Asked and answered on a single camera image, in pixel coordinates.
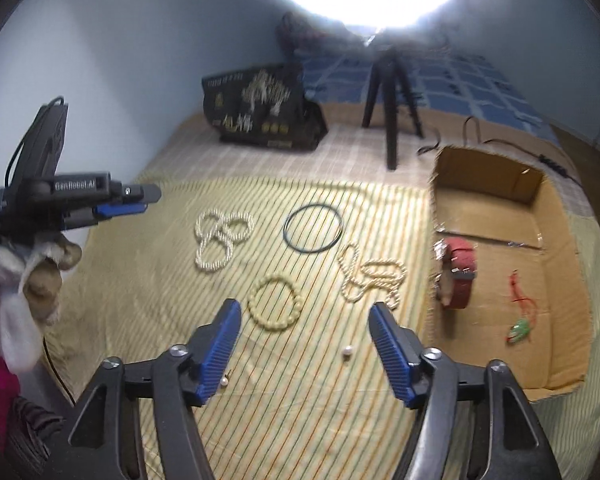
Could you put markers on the person's left hand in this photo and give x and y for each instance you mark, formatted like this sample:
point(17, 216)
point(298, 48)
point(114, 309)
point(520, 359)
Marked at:
point(37, 287)

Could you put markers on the cardboard box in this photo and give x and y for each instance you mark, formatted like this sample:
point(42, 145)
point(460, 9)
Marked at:
point(495, 360)

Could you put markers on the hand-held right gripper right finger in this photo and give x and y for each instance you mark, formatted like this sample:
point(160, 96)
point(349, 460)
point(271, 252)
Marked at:
point(391, 349)

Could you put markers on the dark striped cloth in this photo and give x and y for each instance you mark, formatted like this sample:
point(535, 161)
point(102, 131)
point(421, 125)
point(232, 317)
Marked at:
point(35, 430)

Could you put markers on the dark bag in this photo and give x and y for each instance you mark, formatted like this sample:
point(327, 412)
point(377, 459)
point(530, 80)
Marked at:
point(305, 35)

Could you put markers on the pearl earring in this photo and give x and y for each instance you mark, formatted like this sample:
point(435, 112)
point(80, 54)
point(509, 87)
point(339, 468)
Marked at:
point(224, 383)
point(347, 352)

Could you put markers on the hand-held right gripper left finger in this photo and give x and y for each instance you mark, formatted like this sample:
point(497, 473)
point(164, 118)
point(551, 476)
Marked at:
point(221, 349)

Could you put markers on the blue checked blanket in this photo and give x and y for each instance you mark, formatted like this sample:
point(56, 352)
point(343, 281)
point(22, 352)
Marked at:
point(460, 80)

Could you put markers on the black bag with gold print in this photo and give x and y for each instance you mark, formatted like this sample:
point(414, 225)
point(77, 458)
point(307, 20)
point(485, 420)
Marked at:
point(260, 110)

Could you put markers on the black tripod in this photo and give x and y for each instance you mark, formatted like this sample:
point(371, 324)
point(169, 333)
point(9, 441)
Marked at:
point(391, 110)

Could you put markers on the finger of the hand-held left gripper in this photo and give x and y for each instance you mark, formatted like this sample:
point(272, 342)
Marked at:
point(125, 208)

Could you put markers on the yellow striped bedsheet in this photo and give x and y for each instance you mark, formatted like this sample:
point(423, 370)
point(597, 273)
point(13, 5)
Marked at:
point(300, 410)

